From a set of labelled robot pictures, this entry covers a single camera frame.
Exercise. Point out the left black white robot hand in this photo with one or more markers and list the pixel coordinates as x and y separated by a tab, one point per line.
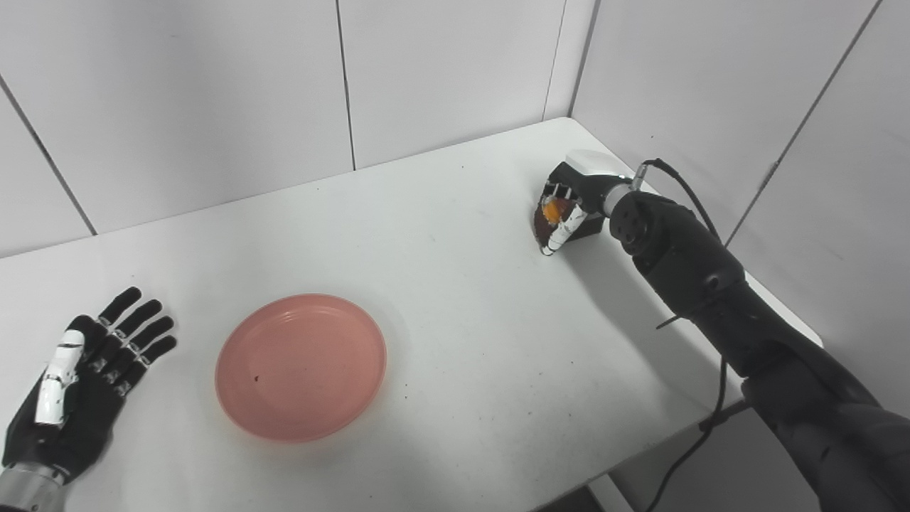
85	405

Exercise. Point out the pink round plate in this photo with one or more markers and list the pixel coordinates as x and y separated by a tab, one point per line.
302	366

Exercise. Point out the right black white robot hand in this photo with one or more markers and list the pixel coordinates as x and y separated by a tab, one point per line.
590	178

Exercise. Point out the chocolate cake slice with fruit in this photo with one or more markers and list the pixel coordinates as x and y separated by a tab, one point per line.
553	212

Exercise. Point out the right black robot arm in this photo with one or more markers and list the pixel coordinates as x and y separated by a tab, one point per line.
711	284

